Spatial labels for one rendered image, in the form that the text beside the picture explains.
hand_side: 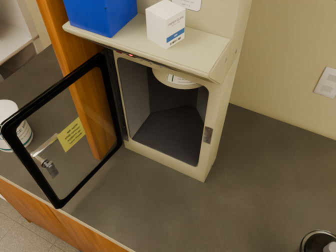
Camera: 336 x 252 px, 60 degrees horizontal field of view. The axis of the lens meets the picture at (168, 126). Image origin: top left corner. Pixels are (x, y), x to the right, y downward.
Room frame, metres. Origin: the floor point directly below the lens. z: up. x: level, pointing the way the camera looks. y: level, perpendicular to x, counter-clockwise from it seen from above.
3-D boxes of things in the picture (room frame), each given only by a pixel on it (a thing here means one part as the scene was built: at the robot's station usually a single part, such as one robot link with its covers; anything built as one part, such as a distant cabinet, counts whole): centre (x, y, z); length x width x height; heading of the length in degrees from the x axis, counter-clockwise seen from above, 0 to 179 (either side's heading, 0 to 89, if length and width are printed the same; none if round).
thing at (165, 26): (0.48, 0.00, 1.54); 0.05 x 0.05 x 0.06; 46
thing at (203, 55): (0.50, 0.05, 1.46); 0.32 x 0.12 x 0.10; 63
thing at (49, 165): (0.39, 0.30, 1.18); 0.02 x 0.02 x 0.06; 55
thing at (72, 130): (0.48, 0.25, 1.19); 0.30 x 0.01 x 0.40; 145
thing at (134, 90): (0.66, -0.04, 1.19); 0.26 x 0.24 x 0.35; 63
